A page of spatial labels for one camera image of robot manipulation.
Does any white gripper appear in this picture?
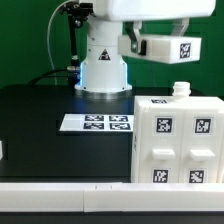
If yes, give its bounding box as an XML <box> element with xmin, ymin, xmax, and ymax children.
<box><xmin>93</xmin><ymin>0</ymin><xmax>217</xmax><ymax>56</ymax></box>

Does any white cabinet top block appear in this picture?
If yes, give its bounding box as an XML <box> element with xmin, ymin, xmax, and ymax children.
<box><xmin>118</xmin><ymin>35</ymin><xmax>201</xmax><ymax>64</ymax></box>

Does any small white cabinet panel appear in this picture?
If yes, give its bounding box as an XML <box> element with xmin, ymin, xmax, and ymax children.
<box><xmin>138</xmin><ymin>108</ymin><xmax>183</xmax><ymax>183</ymax></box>

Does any white cabinet body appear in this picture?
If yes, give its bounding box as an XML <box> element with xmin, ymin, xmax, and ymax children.
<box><xmin>131</xmin><ymin>82</ymin><xmax>224</xmax><ymax>184</ymax></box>

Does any white cabinet door panel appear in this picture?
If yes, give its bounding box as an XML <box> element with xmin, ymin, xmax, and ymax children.
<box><xmin>179</xmin><ymin>109</ymin><xmax>224</xmax><ymax>184</ymax></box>

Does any flat white base sheet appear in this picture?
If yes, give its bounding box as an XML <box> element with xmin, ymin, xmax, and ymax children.
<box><xmin>60</xmin><ymin>114</ymin><xmax>133</xmax><ymax>132</ymax></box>

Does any white front fence bar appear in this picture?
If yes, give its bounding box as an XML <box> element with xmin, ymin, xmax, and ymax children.
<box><xmin>0</xmin><ymin>183</ymin><xmax>224</xmax><ymax>212</ymax></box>

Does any white left edge block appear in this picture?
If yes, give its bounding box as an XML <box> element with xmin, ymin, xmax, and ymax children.
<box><xmin>0</xmin><ymin>140</ymin><xmax>3</xmax><ymax>160</ymax></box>

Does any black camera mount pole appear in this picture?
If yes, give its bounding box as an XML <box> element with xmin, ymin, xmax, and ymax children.
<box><xmin>60</xmin><ymin>2</ymin><xmax>88</xmax><ymax>86</ymax></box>

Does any black cable bundle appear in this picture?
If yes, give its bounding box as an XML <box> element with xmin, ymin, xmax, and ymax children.
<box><xmin>27</xmin><ymin>68</ymin><xmax>81</xmax><ymax>86</ymax></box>

